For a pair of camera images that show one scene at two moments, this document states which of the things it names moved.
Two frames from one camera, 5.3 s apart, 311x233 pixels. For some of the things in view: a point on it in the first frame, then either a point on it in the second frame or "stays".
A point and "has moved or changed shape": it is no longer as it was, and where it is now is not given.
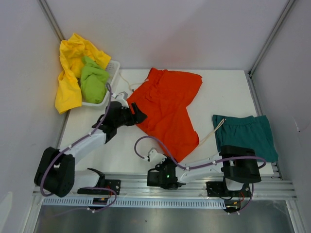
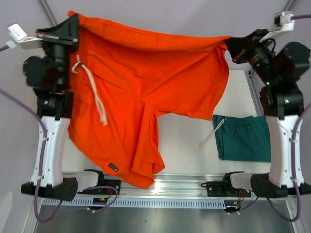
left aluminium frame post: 50,17 stays
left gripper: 137,118 → 65,33
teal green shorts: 251,132 stays
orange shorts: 163,96 has moved or changed shape
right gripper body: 162,166 → 261,58
